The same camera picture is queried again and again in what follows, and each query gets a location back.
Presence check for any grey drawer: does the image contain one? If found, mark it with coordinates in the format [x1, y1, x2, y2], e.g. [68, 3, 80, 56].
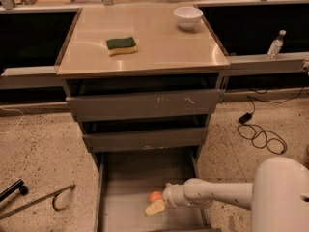
[94, 152, 221, 232]
[83, 128, 208, 153]
[67, 89, 220, 122]

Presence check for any grey top drawer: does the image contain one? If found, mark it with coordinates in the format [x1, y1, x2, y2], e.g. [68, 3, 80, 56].
[67, 89, 220, 122]

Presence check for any grey drawer cabinet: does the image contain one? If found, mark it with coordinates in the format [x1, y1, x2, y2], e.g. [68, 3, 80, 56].
[53, 2, 232, 232]

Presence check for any green yellow sponge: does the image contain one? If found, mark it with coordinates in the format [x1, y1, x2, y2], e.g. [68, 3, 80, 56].
[106, 37, 137, 56]

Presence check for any clear water bottle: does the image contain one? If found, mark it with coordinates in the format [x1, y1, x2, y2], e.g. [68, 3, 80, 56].
[267, 30, 286, 59]

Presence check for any orange fruit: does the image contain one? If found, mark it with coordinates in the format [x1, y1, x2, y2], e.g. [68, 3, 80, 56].
[149, 191, 163, 203]

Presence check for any metal rod with hook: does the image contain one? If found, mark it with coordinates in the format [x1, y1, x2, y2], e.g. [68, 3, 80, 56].
[0, 184, 75, 220]

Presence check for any white bowl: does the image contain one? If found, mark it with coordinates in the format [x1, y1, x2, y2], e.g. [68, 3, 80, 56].
[174, 7, 203, 30]

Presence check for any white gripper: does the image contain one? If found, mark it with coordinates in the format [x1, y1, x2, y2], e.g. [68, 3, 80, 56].
[145, 183, 187, 216]

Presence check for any black power cable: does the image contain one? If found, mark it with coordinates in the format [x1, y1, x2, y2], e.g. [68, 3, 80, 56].
[237, 86, 305, 156]

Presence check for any black caster leg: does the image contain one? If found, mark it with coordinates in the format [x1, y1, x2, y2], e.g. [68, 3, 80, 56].
[0, 179, 28, 202]

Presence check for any grey middle drawer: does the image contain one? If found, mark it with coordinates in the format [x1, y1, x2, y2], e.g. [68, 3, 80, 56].
[83, 128, 208, 153]

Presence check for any white cable on floor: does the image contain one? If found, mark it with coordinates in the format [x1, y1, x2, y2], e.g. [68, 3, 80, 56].
[0, 105, 26, 134]

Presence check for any grey bottom drawer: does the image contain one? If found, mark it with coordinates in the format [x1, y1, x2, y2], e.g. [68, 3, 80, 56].
[94, 152, 221, 232]

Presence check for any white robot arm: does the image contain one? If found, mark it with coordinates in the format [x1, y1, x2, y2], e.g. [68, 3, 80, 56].
[145, 157, 309, 232]

